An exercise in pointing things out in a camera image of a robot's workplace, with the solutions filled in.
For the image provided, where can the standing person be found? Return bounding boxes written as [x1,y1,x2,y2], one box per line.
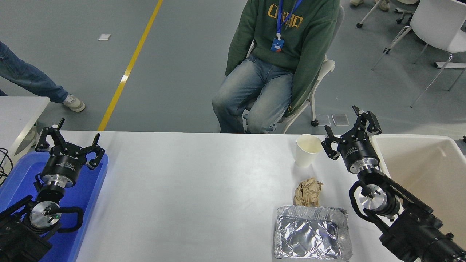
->
[0,41,86,112]

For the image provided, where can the white table foot bar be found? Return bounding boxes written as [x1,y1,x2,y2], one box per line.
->
[435,61,466,70]

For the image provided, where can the white paper cup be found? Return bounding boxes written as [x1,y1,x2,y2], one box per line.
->
[295,134,324,168]

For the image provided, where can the black cable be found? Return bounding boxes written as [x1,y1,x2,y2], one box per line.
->
[0,147,14,187]

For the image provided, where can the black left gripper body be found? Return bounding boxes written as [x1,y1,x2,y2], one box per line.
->
[41,146,86,182]

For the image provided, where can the blue plastic tray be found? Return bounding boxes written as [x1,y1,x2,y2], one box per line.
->
[0,151,109,262]

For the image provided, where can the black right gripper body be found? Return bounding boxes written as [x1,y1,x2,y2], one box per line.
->
[337,132,379,172]

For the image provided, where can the silver foil tray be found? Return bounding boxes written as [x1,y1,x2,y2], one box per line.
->
[274,205,353,262]

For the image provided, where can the white chair with armrests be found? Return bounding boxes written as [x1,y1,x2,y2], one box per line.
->
[242,5,345,134]

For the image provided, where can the office chair with casters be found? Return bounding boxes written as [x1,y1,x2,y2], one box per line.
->
[356,0,419,29]

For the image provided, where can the large pale plastic bin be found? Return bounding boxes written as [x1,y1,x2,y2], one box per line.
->
[371,134,466,251]

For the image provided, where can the crumpled tan paper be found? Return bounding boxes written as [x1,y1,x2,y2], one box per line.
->
[293,177,324,207]

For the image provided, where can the white side table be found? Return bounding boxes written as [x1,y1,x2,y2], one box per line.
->
[0,96,50,160]

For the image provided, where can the seated person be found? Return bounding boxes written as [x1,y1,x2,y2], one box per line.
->
[212,0,341,134]

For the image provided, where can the white shell chair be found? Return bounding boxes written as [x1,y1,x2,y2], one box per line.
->
[371,0,466,108]

